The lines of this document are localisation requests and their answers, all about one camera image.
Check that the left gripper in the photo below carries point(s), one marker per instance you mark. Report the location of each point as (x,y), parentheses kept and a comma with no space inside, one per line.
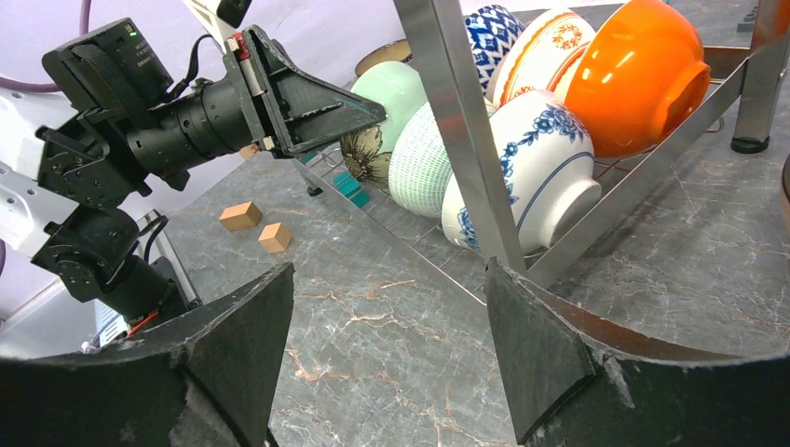
(287,110)

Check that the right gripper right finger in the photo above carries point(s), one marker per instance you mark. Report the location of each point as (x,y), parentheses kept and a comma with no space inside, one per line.
(572,378)

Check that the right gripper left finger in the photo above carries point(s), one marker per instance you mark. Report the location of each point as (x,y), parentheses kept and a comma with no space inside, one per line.
(205,378)

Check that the pale green bowl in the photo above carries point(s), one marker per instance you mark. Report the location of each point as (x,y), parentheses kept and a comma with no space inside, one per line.
(398,88)

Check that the green dotted white bowl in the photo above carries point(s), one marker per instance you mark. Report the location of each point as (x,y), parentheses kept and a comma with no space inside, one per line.
(419,168)

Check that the blue floral bowl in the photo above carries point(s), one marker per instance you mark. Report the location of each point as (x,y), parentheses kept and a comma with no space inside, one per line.
(546,157)

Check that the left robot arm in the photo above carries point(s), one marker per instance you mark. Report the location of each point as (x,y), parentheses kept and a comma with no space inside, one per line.
(130,124)

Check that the metal dish rack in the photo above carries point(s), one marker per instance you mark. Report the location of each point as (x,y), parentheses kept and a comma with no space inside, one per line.
(476,222)

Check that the teal block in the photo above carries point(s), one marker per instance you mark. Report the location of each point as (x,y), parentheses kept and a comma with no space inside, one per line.
(350,188)

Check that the tan wooden block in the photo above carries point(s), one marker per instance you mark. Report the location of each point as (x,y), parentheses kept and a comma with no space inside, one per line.
(241,216)

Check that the small tan block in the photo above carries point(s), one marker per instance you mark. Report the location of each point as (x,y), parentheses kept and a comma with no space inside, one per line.
(275,238)

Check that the blue zigzag patterned bowl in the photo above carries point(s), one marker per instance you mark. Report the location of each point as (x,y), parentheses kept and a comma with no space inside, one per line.
(491,32)

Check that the red patterned bowl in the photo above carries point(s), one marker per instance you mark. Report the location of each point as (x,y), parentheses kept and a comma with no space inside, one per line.
(545,56)

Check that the orange bowl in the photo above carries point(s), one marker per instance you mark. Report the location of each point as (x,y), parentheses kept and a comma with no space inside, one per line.
(640,78)

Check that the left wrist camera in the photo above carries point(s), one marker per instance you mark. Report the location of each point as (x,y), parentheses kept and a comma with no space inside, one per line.
(220,18)

